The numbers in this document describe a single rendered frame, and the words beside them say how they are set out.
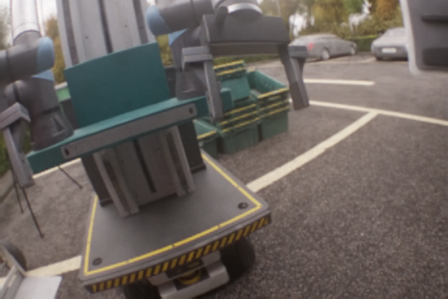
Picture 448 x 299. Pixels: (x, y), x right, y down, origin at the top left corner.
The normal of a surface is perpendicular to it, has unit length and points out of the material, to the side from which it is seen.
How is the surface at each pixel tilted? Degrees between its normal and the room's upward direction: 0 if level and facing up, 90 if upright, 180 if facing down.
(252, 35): 67
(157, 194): 90
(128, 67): 90
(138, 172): 90
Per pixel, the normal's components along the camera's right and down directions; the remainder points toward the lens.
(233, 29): 0.24, -0.16
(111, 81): 0.41, 0.20
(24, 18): 0.57, -0.26
